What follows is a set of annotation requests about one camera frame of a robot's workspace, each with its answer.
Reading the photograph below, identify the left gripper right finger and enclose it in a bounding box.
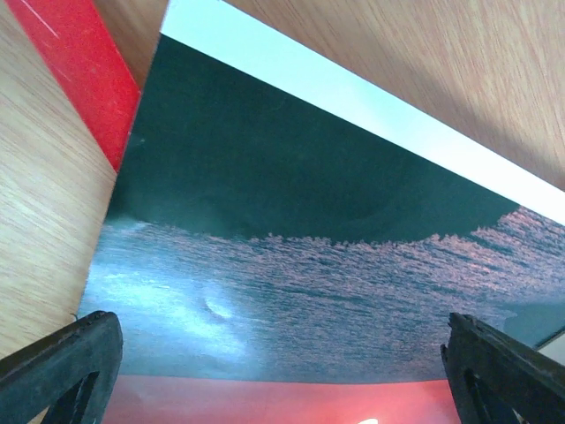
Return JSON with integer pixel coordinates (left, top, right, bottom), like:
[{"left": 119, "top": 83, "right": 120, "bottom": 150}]
[{"left": 441, "top": 313, "right": 564, "bottom": 423}]

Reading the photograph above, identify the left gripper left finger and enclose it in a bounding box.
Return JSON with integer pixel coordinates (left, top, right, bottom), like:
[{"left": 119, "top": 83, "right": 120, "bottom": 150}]
[{"left": 1, "top": 311, "right": 123, "bottom": 423}]

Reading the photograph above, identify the sunset photo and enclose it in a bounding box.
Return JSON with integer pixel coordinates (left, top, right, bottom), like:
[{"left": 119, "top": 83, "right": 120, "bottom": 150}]
[{"left": 77, "top": 0, "right": 565, "bottom": 424}]

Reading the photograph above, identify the red picture frame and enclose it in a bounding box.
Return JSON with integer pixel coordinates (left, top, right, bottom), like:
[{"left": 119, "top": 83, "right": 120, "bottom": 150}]
[{"left": 6, "top": 0, "right": 140, "bottom": 170}]

